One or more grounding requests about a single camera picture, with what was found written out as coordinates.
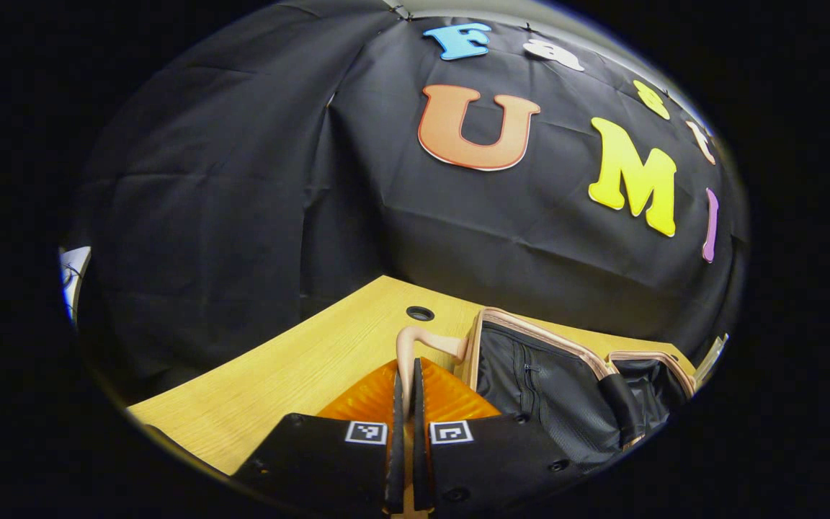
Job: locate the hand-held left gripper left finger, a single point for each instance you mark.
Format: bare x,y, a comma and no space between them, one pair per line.
395,461

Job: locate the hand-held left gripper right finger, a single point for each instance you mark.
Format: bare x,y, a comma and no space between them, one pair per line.
422,461

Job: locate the pink suitcase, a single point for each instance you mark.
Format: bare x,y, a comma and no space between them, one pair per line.
552,389

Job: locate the white panel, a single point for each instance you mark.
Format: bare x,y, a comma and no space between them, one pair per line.
73,277

